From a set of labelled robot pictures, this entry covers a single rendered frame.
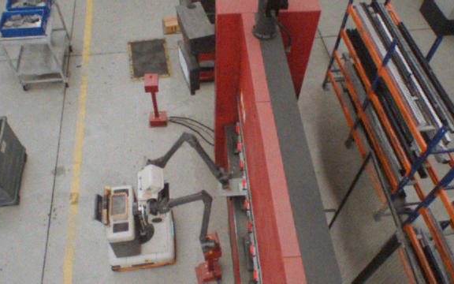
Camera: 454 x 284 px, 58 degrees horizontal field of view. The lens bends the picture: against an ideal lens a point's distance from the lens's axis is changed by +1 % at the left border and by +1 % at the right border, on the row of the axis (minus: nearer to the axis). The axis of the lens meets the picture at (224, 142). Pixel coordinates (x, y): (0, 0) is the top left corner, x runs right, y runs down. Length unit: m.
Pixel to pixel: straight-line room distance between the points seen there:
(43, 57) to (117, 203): 3.03
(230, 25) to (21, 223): 3.25
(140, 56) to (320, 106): 2.81
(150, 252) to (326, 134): 2.79
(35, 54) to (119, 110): 1.46
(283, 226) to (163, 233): 2.36
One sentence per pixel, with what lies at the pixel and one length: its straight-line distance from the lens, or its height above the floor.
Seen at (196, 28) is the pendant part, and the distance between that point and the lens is 3.82.
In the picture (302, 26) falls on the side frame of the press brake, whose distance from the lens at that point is 3.60.
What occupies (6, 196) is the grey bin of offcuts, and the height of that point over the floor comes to 0.26.
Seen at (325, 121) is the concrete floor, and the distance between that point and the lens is 5.77.
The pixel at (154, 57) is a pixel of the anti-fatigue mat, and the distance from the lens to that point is 6.47.
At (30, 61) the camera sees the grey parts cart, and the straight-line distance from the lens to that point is 6.36.
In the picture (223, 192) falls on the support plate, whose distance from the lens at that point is 3.78.
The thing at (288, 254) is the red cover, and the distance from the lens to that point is 2.18.
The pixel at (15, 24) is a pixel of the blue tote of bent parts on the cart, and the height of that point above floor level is 0.97.
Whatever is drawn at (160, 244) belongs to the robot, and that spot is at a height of 0.28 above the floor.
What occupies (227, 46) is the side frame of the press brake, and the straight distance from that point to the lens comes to 3.61.
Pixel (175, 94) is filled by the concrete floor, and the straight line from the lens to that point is 5.90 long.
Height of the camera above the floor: 4.31
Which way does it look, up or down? 54 degrees down
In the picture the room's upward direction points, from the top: 3 degrees clockwise
